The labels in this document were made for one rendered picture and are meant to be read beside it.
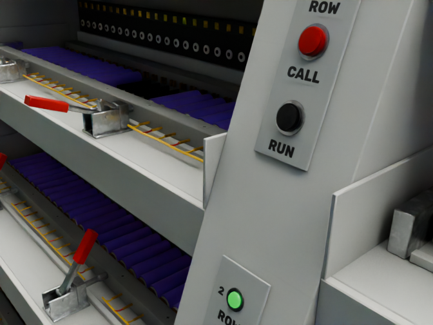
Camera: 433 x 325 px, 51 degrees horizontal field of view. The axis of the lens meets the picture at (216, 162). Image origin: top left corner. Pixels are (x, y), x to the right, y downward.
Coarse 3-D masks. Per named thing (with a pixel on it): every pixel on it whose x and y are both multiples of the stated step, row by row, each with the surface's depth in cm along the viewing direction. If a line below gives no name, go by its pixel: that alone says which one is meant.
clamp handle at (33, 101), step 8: (32, 96) 39; (32, 104) 38; (40, 104) 39; (48, 104) 39; (56, 104) 40; (64, 104) 40; (64, 112) 40; (80, 112) 42; (88, 112) 42; (96, 112) 43
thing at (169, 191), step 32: (0, 32) 75; (32, 32) 78; (64, 32) 82; (192, 64) 58; (0, 96) 59; (32, 128) 52; (64, 128) 45; (64, 160) 47; (96, 160) 42; (128, 160) 38; (160, 160) 38; (192, 160) 38; (128, 192) 38; (160, 192) 34; (192, 192) 33; (160, 224) 36; (192, 224) 32; (192, 256) 33
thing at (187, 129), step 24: (0, 48) 72; (48, 72) 59; (72, 72) 57; (96, 96) 51; (120, 96) 47; (144, 120) 44; (168, 120) 41; (192, 120) 40; (168, 144) 39; (192, 144) 39
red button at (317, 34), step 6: (306, 30) 25; (312, 30) 25; (318, 30) 25; (300, 36) 25; (306, 36) 25; (312, 36) 25; (318, 36) 24; (324, 36) 24; (300, 42) 25; (306, 42) 25; (312, 42) 25; (318, 42) 24; (324, 42) 25; (300, 48) 25; (306, 48) 25; (312, 48) 25; (318, 48) 25; (306, 54) 25; (312, 54) 25
